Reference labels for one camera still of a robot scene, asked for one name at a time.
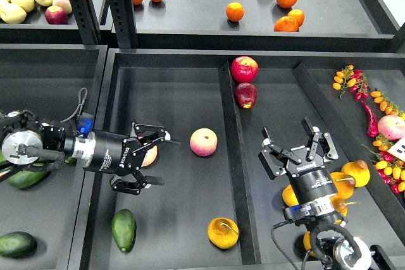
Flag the orange right small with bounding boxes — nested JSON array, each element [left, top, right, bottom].
[[287, 9, 305, 27]]

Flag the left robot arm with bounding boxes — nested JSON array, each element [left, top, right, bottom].
[[1, 110, 174, 195]]

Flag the black perforated shelf post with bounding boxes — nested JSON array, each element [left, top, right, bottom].
[[107, 0, 138, 49]]

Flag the green avocado pile lower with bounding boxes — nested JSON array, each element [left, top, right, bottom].
[[8, 171, 48, 189]]

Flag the black perforated post left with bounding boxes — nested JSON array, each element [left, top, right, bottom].
[[70, 0, 102, 45]]

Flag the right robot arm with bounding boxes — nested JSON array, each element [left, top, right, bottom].
[[258, 118, 394, 269]]

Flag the orange cherry tomato string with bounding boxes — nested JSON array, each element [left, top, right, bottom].
[[370, 89, 405, 119]]

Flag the pink apple right tray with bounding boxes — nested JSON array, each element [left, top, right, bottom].
[[377, 114, 404, 141]]

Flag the red chili pepper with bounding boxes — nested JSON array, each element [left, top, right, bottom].
[[361, 101, 378, 138]]

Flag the dark avocado bottom left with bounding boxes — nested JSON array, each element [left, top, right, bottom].
[[1, 231, 35, 257]]

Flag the green avocado pile left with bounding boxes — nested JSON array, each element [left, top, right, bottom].
[[0, 151, 6, 162]]

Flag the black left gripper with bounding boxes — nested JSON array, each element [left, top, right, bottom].
[[84, 121, 180, 195]]

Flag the cherry tomato bunch upper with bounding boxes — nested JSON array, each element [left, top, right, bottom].
[[332, 64, 369, 101]]

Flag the cherry tomato bunch lower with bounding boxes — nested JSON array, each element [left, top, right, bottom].
[[362, 135, 404, 195]]

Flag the dark red apple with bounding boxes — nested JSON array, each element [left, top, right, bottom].
[[234, 82, 258, 109]]

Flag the yellow pear with stem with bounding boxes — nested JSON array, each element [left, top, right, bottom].
[[330, 172, 356, 200]]

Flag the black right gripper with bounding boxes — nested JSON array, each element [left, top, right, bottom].
[[258, 117, 339, 204]]

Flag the bright red apple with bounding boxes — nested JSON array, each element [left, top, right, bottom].
[[230, 56, 259, 83]]

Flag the black upper left tray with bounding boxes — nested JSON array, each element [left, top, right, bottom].
[[0, 0, 108, 45]]

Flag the black upper shelf tray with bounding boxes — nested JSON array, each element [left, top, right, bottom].
[[134, 0, 404, 52]]

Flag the orange centre shelf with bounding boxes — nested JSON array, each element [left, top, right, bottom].
[[225, 2, 244, 22]]

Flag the pink apple left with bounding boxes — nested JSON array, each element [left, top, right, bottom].
[[142, 145, 158, 167]]

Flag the orange front right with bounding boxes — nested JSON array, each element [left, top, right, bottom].
[[273, 16, 299, 32]]

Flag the pink apple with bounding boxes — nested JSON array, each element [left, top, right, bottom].
[[142, 145, 158, 167], [190, 128, 218, 157]]

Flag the black braided right cable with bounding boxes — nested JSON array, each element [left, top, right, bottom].
[[271, 221, 309, 270]]

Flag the white label card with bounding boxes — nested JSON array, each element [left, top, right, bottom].
[[388, 137, 405, 161]]

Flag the yellow pear bottom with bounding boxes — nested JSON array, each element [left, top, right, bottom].
[[303, 231, 316, 258]]

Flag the cherry tomato bunch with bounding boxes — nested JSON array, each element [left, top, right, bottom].
[[362, 135, 404, 195], [332, 64, 369, 101]]

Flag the green avocado pile right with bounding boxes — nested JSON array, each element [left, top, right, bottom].
[[65, 157, 77, 164]]

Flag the green avocado pile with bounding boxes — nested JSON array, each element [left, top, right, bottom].
[[65, 157, 77, 164], [0, 151, 6, 162], [8, 171, 48, 189]]

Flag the black centre divided tray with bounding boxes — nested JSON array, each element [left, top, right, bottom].
[[78, 49, 404, 269]]

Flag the pink apple centre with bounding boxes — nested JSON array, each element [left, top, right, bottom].
[[190, 128, 218, 157]]

